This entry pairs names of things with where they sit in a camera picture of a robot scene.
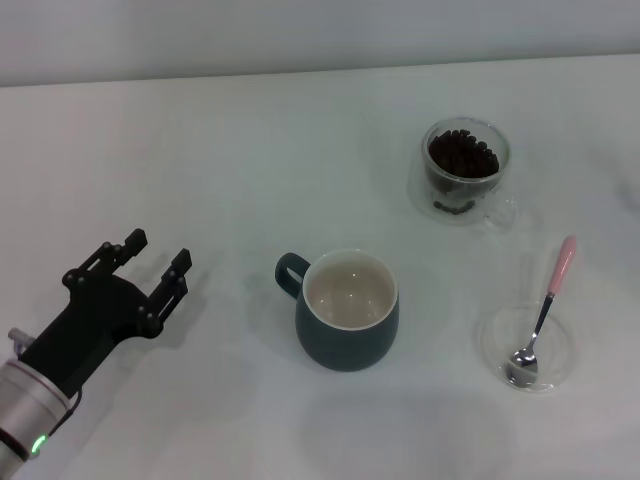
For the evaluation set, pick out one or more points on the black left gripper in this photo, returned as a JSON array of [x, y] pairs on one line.
[[95, 315]]

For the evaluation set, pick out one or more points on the dark green ceramic mug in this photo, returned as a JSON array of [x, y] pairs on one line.
[[345, 350]]

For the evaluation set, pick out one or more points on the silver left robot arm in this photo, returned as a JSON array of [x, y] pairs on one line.
[[25, 400]]

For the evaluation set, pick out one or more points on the pile of coffee beans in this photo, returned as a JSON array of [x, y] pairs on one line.
[[462, 155]]

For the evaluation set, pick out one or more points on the clear glass saucer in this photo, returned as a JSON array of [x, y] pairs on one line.
[[560, 350]]

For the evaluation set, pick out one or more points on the clear double-wall glass cup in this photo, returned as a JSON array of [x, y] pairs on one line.
[[422, 200]]

